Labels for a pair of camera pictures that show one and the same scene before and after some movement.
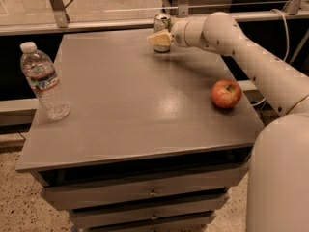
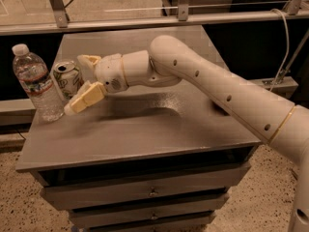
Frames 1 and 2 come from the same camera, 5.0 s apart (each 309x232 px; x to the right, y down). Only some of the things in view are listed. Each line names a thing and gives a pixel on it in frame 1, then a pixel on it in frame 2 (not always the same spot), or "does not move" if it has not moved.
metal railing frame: [64, 22] does not move
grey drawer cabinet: [153, 142] does not move
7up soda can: [161, 24] → [68, 77]
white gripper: [178, 34] → [109, 72]
